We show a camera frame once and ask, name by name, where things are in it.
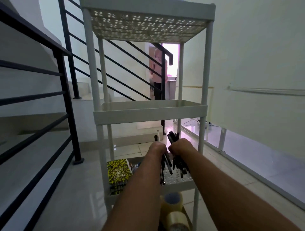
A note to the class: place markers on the person's right hand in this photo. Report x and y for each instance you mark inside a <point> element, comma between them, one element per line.
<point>183,148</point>

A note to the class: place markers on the person's left hand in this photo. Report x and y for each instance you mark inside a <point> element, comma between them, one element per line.
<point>157,151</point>

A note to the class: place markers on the pile of black pens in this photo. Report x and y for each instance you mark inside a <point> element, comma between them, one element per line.
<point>172,138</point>

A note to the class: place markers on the pile of small staplers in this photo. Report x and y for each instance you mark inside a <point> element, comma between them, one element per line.
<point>136,166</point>

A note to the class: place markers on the beige plastic cart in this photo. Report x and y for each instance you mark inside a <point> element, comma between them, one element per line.
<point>147,114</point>

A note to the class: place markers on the yellow black patterned packets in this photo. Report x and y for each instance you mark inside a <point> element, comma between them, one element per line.
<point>118,172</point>

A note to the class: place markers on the person's left forearm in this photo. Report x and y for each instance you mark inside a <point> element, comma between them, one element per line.
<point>135,197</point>

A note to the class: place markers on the person's right forearm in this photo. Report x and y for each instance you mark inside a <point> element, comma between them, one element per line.
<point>228,197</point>

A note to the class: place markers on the white partition board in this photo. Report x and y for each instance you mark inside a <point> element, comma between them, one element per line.
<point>250,59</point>

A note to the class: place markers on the grey metal partition frame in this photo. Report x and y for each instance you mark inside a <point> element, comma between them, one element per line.
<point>222,140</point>

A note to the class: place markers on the thin beige wall strip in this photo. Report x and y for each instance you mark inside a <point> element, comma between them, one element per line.
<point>197,86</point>

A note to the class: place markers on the white wall conduit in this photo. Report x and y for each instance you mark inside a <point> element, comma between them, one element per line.
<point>267,91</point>

